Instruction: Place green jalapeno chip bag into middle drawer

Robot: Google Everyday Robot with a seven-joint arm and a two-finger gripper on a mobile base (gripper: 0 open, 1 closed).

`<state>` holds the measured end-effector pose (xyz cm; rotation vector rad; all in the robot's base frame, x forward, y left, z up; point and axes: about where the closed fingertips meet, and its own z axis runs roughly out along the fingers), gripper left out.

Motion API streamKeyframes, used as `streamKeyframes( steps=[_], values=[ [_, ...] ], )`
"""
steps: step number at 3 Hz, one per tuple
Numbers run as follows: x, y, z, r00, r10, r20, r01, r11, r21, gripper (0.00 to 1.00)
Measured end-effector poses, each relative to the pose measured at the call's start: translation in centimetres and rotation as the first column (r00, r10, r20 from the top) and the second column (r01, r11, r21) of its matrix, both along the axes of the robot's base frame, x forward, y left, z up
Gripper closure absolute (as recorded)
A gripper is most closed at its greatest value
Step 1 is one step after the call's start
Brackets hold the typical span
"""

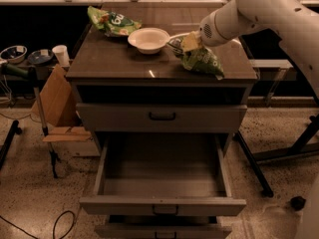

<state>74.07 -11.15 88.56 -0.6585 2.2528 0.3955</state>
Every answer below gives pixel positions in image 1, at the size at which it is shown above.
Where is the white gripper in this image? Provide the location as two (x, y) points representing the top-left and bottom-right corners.
(181, 13), (220, 52)

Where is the green jalapeno chip bag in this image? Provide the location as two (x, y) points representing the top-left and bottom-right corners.
(166, 34), (224, 80)

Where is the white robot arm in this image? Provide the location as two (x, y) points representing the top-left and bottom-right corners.
(181, 0), (319, 97)

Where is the grey drawer cabinet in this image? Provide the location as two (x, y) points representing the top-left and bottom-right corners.
(65, 2), (259, 239)

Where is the green chip bag at back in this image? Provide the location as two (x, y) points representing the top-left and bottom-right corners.
(87, 6), (142, 37)

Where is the open middle drawer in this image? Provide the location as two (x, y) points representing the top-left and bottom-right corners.
(80, 133), (246, 216)

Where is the bottom drawer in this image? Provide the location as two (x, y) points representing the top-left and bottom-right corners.
(95, 215), (232, 239)

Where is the white bowl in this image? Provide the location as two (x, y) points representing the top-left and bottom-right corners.
(128, 28), (170, 55)

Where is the white paper cup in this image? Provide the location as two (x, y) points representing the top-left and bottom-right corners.
(52, 45), (70, 67)

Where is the brown cardboard box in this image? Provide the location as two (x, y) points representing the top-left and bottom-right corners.
(30, 64), (101, 158)

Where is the blue bowl near cup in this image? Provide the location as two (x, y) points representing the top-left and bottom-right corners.
(27, 49), (54, 66)

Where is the blue bowl far left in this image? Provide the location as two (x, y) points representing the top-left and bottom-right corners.
(0, 45), (27, 64)

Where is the black stand leg left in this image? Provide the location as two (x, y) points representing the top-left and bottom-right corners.
(0, 119), (22, 169)

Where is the top drawer with black handle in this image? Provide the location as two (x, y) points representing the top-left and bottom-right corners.
(77, 103), (247, 133)

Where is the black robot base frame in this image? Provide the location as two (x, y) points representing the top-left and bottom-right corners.
(235, 111), (319, 211)

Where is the green handled tripod stand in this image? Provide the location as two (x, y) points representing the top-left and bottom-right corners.
(0, 63), (61, 179)

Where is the black floor cable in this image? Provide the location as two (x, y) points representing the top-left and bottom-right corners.
(0, 210), (77, 239)

